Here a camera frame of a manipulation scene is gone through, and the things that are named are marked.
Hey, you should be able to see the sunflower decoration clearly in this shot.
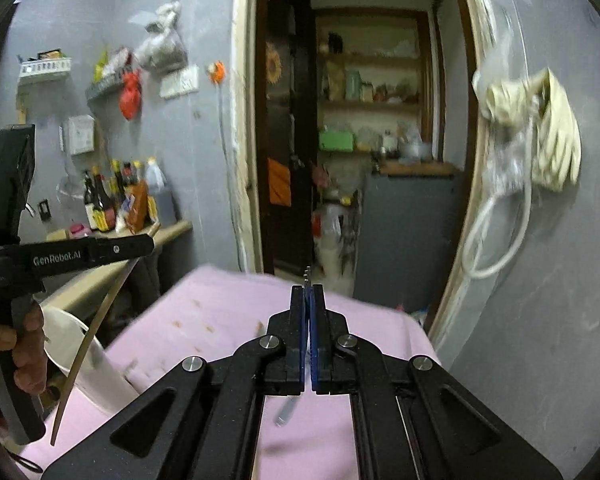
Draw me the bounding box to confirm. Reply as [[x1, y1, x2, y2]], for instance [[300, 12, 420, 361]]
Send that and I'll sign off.
[[265, 42, 283, 83]]

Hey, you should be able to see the wooden board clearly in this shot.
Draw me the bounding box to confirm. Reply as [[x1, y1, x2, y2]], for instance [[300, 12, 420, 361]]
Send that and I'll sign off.
[[380, 160, 456, 177]]

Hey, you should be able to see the dark bottle with yellow label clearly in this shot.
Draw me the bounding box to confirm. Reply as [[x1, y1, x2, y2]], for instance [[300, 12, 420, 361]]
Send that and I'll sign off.
[[92, 166, 117, 233]]

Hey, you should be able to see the metal wall rack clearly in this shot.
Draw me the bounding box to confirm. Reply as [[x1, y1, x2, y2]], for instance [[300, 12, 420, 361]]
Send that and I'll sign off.
[[86, 75, 131, 106]]

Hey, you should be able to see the cream rubber glove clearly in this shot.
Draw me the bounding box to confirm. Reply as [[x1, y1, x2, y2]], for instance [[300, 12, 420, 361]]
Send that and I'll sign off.
[[530, 67, 583, 192], [485, 80, 536, 123]]

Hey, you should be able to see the white sack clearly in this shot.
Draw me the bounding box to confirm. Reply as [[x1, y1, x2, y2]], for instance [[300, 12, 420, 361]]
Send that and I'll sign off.
[[314, 202, 343, 276]]

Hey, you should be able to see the red plastic bag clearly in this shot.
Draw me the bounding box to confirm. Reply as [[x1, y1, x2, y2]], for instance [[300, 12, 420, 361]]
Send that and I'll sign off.
[[119, 71, 143, 121]]

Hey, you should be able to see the dark wooden door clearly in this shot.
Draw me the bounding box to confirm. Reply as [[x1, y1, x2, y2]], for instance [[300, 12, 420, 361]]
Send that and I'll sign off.
[[256, 0, 313, 276]]

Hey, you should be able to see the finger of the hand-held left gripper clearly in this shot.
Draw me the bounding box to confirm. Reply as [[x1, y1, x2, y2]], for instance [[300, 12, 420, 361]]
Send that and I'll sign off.
[[20, 234, 156, 281]]

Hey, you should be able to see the hanging clear bag of dried goods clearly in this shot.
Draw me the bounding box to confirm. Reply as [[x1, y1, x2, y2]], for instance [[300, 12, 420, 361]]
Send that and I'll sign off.
[[130, 0, 190, 73]]

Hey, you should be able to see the metal pot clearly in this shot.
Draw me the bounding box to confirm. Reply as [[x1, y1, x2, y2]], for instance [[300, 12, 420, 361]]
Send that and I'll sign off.
[[400, 140, 433, 161]]

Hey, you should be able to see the white wall socket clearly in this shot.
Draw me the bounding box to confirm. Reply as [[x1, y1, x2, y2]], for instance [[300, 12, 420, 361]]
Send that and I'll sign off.
[[159, 65, 200, 100]]

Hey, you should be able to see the beige kitchen counter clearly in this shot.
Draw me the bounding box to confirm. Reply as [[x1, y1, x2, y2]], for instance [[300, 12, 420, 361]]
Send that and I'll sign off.
[[40, 217, 193, 311]]

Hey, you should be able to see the white wall box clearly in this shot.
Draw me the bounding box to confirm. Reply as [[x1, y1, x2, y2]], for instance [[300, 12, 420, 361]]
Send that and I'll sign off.
[[67, 115, 97, 155]]

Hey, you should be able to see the pink floral cloth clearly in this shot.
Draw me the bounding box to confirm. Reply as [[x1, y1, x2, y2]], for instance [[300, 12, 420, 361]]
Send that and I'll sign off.
[[17, 264, 438, 480]]

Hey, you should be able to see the wooden pantry shelf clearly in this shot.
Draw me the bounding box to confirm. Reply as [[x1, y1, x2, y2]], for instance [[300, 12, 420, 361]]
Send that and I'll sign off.
[[312, 7, 433, 156]]

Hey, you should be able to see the person's left hand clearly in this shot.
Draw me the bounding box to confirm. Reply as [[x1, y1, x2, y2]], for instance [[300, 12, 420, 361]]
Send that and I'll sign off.
[[0, 305, 48, 403]]

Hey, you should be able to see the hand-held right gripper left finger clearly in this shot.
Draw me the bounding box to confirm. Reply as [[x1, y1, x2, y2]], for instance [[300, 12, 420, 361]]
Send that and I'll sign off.
[[40, 285, 311, 480]]

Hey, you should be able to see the pale door frame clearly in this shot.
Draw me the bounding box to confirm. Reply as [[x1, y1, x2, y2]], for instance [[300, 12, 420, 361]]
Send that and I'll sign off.
[[230, 0, 501, 331]]

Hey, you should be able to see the red and white packet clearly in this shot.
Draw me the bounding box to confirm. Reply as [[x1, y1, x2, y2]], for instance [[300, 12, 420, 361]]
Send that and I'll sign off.
[[107, 47, 133, 76]]

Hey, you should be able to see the black cap sauce bottle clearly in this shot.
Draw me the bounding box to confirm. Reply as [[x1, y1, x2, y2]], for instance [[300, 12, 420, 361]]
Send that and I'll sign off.
[[82, 170, 98, 231]]

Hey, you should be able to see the green box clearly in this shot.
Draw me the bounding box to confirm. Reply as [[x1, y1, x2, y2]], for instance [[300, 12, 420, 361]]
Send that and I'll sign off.
[[319, 130, 356, 152]]

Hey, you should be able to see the clear plastic bag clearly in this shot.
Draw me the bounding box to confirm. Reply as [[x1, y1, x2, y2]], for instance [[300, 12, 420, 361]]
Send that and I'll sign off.
[[472, 25, 531, 196]]

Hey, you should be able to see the grey cabinet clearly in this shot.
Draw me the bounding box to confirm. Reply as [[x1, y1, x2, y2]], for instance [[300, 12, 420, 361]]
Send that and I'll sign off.
[[354, 162, 468, 311]]

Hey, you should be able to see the wooden chopstick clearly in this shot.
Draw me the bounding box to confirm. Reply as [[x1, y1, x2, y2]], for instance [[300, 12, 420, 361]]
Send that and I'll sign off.
[[50, 224, 161, 446]]

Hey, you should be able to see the red-brown seasoning packet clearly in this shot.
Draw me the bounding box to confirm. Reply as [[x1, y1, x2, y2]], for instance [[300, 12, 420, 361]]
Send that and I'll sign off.
[[126, 180, 151, 235]]

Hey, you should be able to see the white utensil container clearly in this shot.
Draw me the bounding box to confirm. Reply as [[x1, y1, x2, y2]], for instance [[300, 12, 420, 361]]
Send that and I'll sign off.
[[42, 306, 136, 416]]

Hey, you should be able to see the white hose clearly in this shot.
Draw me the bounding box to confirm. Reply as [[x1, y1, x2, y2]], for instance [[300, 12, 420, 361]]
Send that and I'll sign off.
[[460, 110, 533, 280]]

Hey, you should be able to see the white wall rack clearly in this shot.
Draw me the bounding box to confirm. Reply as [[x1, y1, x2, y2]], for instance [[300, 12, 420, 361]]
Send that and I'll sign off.
[[17, 57, 73, 86]]

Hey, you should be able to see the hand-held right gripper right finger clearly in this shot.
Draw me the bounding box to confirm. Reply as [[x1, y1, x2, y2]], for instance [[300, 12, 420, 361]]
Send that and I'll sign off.
[[310, 285, 563, 480]]

